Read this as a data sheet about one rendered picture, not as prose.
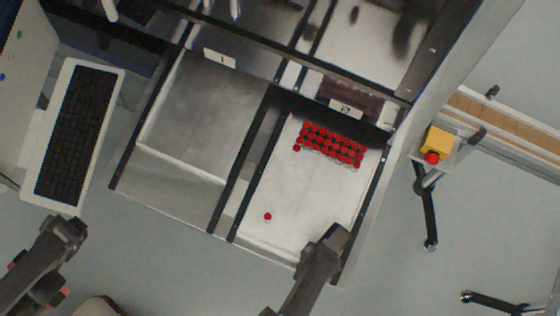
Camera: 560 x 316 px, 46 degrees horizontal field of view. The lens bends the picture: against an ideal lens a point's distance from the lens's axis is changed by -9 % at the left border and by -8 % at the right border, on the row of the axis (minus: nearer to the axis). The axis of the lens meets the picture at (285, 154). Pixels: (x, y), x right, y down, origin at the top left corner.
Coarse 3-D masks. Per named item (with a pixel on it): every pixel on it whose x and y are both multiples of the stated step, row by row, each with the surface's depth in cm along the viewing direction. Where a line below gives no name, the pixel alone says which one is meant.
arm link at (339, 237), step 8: (336, 224) 161; (328, 232) 161; (336, 232) 158; (344, 232) 159; (320, 240) 161; (328, 240) 158; (336, 240) 158; (344, 240) 158; (304, 248) 153; (312, 248) 152; (328, 248) 157; (336, 248) 158; (304, 256) 153; (336, 256) 157
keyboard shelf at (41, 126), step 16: (64, 64) 198; (80, 64) 198; (96, 64) 198; (64, 80) 197; (112, 96) 196; (48, 112) 194; (112, 112) 196; (32, 128) 193; (48, 128) 193; (32, 144) 192; (96, 144) 192; (32, 160) 190; (96, 160) 192; (32, 176) 189; (32, 192) 188; (48, 208) 188; (64, 208) 187; (80, 208) 188
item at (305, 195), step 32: (288, 128) 188; (288, 160) 186; (320, 160) 186; (256, 192) 181; (288, 192) 184; (320, 192) 184; (352, 192) 185; (256, 224) 181; (288, 224) 182; (320, 224) 182; (352, 224) 179
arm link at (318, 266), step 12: (312, 252) 150; (324, 252) 152; (300, 264) 151; (312, 264) 144; (324, 264) 146; (336, 264) 150; (300, 276) 142; (312, 276) 139; (324, 276) 143; (300, 288) 133; (312, 288) 135; (288, 300) 129; (300, 300) 128; (312, 300) 132; (264, 312) 119; (276, 312) 121; (288, 312) 122; (300, 312) 125
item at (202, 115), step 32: (192, 64) 191; (160, 96) 187; (192, 96) 189; (224, 96) 190; (256, 96) 190; (160, 128) 186; (192, 128) 187; (224, 128) 187; (192, 160) 185; (224, 160) 185
